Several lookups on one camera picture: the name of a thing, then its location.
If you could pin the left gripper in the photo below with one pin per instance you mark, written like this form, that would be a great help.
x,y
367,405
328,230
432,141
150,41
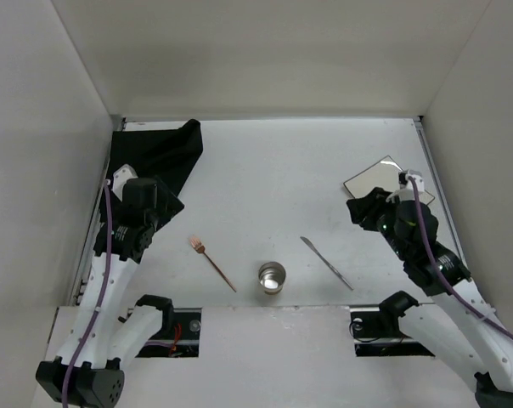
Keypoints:
x,y
167,201

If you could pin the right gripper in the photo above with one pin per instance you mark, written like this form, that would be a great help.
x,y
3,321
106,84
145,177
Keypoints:
x,y
364,208

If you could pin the black cloth placemat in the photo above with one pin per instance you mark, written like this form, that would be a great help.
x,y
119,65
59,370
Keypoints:
x,y
168,154

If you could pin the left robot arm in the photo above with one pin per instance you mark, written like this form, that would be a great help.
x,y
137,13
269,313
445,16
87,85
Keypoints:
x,y
89,368

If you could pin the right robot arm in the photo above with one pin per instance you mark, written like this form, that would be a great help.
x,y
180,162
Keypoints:
x,y
479,349

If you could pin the square white plate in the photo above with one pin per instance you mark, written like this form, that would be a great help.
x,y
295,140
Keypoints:
x,y
383,174

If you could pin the copper fork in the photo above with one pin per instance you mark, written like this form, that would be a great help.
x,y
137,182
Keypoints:
x,y
199,247

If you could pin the silver knife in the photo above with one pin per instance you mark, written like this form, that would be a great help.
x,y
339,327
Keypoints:
x,y
329,265

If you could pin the metal cup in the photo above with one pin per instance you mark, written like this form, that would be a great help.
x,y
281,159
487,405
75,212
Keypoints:
x,y
271,277

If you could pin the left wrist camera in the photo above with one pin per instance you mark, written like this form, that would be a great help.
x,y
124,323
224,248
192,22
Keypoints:
x,y
121,176

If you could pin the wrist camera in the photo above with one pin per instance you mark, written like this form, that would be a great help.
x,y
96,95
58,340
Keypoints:
x,y
407,185
121,176

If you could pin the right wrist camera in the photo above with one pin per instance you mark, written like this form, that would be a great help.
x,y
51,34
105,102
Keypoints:
x,y
407,185

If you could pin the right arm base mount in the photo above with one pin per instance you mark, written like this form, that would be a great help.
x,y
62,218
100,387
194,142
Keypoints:
x,y
374,338

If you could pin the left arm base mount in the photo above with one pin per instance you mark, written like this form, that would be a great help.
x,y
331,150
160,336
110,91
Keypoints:
x,y
178,338

